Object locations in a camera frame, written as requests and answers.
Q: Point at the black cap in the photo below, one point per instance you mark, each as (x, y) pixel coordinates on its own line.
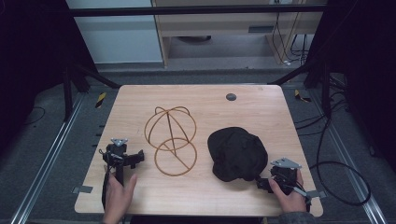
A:
(238, 154)

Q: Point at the light wooden desk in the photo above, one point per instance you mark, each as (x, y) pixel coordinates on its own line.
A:
(218, 23)

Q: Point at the aluminium floor rail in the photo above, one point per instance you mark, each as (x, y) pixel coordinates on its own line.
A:
(348, 155)
(46, 161)

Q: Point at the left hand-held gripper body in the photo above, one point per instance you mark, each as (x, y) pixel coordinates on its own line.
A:
(116, 154)

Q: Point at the black metal stand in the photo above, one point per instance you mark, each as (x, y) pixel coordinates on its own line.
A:
(67, 93)
(323, 90)

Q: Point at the grey tape strip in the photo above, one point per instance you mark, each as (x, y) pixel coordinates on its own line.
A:
(317, 194)
(82, 189)

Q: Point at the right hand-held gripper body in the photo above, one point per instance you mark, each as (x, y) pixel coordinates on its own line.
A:
(285, 175)

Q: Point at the person's left hand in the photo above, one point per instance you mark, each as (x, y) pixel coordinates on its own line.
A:
(120, 199)

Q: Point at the white cabinet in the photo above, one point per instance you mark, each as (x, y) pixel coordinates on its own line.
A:
(118, 37)

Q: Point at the yellow black striped tape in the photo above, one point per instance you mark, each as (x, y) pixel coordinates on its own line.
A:
(100, 100)
(300, 96)

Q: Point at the person's right hand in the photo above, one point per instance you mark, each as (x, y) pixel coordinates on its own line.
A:
(291, 199)

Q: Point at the grey round table grommet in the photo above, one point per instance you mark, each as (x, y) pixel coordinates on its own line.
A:
(231, 96)

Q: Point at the black metal frame bar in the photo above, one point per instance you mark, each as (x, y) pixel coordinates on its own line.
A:
(193, 11)

